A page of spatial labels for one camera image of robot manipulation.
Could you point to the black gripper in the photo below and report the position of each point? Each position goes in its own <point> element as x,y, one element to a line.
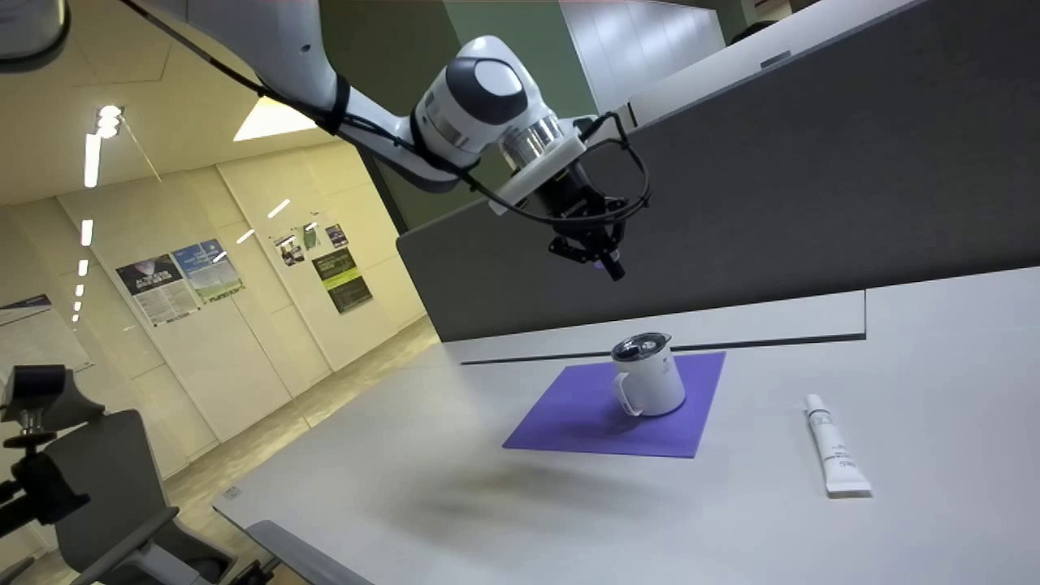
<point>577,207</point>

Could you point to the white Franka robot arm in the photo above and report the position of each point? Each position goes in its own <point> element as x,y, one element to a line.
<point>476,99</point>

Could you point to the purple rectangular mat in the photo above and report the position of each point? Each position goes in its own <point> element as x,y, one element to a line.
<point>575,417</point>

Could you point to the grey fabric desk partition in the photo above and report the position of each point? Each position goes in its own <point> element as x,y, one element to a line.
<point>813,195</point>

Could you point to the white squeeze tube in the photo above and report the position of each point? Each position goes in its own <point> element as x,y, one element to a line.
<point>836,448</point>

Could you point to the square ceiling light panel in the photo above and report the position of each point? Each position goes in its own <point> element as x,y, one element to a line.
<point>279,118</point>

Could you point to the long ceiling light strip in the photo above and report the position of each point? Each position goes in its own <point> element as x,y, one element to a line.
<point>94,149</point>

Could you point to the grey office chair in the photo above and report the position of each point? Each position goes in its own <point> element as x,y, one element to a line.
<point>110,487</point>

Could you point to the white rounded housing dark rim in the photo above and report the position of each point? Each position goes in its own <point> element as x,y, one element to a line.
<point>26,27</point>

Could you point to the dark green wall poster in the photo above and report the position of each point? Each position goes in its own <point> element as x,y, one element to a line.
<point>342,279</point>

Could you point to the small dark wall notice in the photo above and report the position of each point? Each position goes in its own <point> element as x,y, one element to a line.
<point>290,252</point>

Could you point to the blue wall poster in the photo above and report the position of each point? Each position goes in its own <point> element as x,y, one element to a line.
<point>211,269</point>

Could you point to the black and white wall poster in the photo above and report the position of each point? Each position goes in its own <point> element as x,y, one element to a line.
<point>156,291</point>

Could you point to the black camera stand device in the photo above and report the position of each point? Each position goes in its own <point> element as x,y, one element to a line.
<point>38,432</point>

